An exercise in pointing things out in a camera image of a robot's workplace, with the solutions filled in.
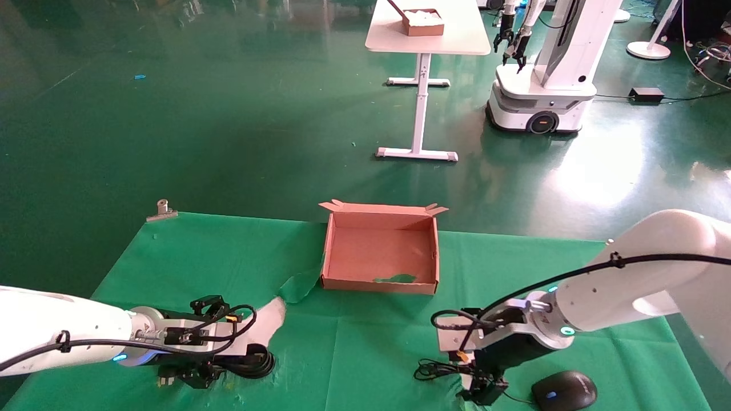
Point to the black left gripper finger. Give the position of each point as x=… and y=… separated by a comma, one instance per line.
x=208, y=305
x=194, y=378

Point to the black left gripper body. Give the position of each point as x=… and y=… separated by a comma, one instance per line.
x=194, y=357

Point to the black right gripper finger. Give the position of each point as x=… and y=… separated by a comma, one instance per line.
x=485, y=391
x=474, y=314

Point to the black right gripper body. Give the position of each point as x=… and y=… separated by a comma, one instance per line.
x=505, y=355

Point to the black computer mouse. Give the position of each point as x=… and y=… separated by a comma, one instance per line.
x=565, y=391

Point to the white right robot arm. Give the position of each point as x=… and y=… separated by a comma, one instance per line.
x=657, y=268

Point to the slim white robot arm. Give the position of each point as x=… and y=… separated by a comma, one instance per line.
x=517, y=48
x=503, y=34

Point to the open brown cardboard box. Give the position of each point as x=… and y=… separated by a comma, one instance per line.
x=377, y=251

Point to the small brown cardboard box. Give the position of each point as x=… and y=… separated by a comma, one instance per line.
x=425, y=29

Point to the green tablecloth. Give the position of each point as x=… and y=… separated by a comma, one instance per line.
x=371, y=354

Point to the white wheeled robot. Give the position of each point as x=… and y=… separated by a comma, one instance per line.
x=542, y=85

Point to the black power adapter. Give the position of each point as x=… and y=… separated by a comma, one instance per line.
x=645, y=95

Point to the white packing foam pieces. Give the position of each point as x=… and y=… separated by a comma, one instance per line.
x=425, y=17

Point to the white floor stand base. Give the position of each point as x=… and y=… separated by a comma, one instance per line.
x=648, y=50

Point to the white round stand base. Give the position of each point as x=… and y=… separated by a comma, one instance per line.
x=622, y=16

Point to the black cabinet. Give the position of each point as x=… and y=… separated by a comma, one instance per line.
x=702, y=17

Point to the white pedestal table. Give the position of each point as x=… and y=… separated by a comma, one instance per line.
x=457, y=40

